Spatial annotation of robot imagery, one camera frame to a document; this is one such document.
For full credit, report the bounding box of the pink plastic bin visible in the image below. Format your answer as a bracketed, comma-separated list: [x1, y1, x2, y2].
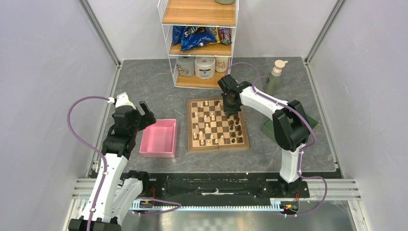
[140, 119, 178, 158]

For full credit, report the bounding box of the wooden chess board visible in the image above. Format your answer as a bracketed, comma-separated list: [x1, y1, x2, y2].
[187, 97, 250, 153]

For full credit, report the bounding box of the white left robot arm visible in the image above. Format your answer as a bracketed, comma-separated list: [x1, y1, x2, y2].
[67, 92, 156, 231]

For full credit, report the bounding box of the white wire wooden shelf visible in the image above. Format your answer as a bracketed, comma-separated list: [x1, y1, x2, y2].
[157, 0, 239, 89]

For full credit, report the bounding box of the green soap pump bottle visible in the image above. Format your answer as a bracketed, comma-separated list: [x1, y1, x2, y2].
[264, 60, 288, 96]

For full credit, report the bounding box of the green plastic bin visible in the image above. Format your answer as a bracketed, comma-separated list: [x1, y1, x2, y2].
[261, 114, 319, 143]

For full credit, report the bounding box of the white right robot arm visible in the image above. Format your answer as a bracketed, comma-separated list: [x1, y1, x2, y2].
[217, 75, 312, 197]

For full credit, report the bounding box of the white toilet paper roll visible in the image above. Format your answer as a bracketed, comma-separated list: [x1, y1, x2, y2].
[194, 56, 216, 79]

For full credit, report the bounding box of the dark candy bag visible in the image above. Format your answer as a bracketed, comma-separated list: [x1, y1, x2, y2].
[217, 27, 232, 46]

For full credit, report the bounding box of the white patterned mug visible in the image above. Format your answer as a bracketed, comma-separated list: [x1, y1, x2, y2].
[176, 56, 195, 77]

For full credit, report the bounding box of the blue chips bag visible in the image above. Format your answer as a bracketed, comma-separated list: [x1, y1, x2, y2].
[171, 26, 219, 51]

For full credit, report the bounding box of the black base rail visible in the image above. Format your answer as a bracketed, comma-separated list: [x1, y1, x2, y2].
[118, 170, 339, 207]

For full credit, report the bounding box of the pink printed cup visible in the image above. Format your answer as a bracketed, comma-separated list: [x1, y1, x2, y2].
[215, 56, 230, 73]

